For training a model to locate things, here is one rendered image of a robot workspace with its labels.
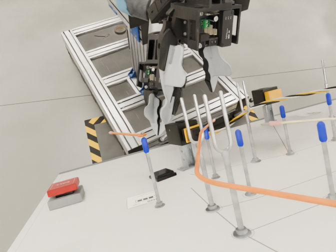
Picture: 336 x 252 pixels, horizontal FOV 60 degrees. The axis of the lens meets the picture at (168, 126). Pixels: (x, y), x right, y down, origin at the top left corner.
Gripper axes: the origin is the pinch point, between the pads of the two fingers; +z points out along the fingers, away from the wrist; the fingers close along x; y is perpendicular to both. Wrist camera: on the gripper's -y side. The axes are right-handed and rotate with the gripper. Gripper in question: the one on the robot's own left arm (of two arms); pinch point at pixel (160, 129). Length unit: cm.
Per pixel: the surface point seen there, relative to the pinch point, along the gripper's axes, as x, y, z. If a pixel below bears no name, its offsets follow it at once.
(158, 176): 5.4, 13.0, 8.5
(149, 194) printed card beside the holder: 6.4, 18.8, 10.7
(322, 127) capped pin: 28.7, 28.4, -1.2
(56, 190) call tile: -10.0, 20.6, 12.2
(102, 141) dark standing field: -80, -105, 9
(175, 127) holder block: 7.2, 11.3, -0.5
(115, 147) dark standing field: -70, -105, 12
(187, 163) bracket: 9.2, 8.2, 6.0
